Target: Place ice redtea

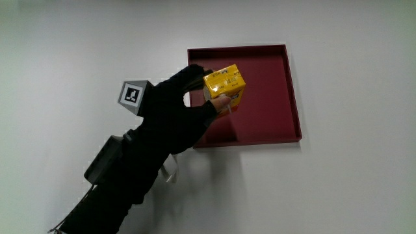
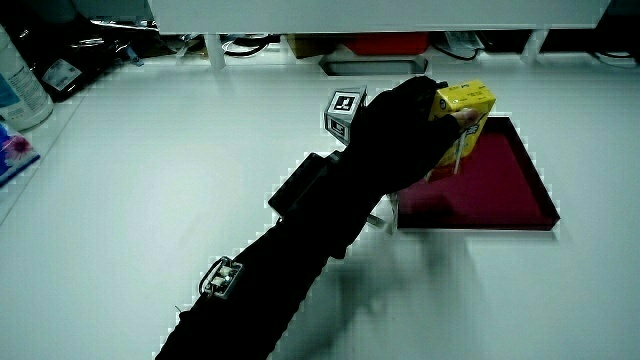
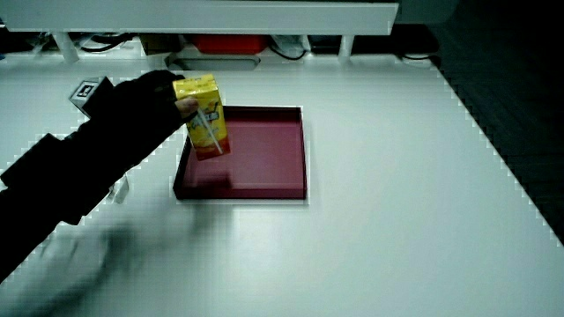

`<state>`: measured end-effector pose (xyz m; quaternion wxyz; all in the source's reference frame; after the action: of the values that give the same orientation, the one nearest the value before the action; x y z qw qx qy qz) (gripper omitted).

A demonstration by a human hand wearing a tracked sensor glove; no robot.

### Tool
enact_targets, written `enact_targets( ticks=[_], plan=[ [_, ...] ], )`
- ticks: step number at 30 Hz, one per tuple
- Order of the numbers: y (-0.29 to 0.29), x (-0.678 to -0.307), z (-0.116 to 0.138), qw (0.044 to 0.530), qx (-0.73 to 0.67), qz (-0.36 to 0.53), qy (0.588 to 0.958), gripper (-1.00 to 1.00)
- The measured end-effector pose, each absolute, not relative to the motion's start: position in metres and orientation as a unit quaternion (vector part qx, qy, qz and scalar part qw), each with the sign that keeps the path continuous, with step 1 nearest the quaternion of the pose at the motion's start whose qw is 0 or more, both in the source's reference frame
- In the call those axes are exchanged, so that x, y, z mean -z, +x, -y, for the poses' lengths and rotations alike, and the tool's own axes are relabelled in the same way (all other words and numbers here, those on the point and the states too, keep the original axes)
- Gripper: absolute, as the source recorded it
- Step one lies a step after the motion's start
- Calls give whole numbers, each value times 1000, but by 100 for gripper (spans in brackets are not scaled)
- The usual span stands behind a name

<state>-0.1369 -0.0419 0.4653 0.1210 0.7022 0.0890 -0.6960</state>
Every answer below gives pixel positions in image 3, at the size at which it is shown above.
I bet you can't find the grey flat tray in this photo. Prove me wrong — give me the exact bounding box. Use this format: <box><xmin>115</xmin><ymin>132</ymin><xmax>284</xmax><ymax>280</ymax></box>
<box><xmin>164</xmin><ymin>52</ymin><xmax>262</xmax><ymax>72</ymax></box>

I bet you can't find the person's left hand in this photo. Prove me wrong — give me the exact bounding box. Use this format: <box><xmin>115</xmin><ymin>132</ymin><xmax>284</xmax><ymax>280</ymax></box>
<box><xmin>69</xmin><ymin>70</ymin><xmax>200</xmax><ymax>166</ymax></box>

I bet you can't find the dark red square tray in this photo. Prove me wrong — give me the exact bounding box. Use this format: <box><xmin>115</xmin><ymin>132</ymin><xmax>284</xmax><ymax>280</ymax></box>
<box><xmin>172</xmin><ymin>105</ymin><xmax>308</xmax><ymax>201</ymax></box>

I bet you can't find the person's left forearm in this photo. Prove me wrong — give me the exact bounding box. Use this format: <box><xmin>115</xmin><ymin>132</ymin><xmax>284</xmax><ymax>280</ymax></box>
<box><xmin>0</xmin><ymin>121</ymin><xmax>145</xmax><ymax>284</ymax></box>

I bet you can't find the yellow ice redtea carton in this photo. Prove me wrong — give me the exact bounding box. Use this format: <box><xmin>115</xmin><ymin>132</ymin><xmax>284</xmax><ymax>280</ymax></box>
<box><xmin>172</xmin><ymin>73</ymin><xmax>232</xmax><ymax>161</ymax></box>

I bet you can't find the black cable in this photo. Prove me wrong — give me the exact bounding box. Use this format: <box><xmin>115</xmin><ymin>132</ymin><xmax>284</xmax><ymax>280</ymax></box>
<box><xmin>396</xmin><ymin>52</ymin><xmax>442</xmax><ymax>68</ymax></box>
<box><xmin>269</xmin><ymin>43</ymin><xmax>308</xmax><ymax>62</ymax></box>
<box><xmin>79</xmin><ymin>33</ymin><xmax>137</xmax><ymax>54</ymax></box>

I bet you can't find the red storage box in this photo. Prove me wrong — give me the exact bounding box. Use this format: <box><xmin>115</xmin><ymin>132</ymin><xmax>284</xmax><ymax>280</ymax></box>
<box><xmin>190</xmin><ymin>33</ymin><xmax>271</xmax><ymax>55</ymax></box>

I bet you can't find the white plastic bag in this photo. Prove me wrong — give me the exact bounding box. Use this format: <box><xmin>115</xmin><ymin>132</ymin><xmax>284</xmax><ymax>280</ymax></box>
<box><xmin>270</xmin><ymin>34</ymin><xmax>312</xmax><ymax>55</ymax></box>

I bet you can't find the white desk shelf riser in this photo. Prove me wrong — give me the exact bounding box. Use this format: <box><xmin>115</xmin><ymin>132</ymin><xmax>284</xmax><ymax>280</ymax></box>
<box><xmin>0</xmin><ymin>0</ymin><xmax>400</xmax><ymax>65</ymax></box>

